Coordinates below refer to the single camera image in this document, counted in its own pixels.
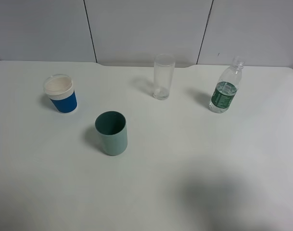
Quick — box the green plastic cup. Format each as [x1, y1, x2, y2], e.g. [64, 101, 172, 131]
[94, 111, 127, 156]

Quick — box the blue white paper cup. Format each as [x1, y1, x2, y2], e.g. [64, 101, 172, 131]
[43, 74, 77, 114]

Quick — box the clear bottle green label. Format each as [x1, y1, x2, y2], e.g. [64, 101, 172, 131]
[209, 56, 245, 114]

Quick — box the tall clear glass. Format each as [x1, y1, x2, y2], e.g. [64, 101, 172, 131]
[153, 54, 176, 100]

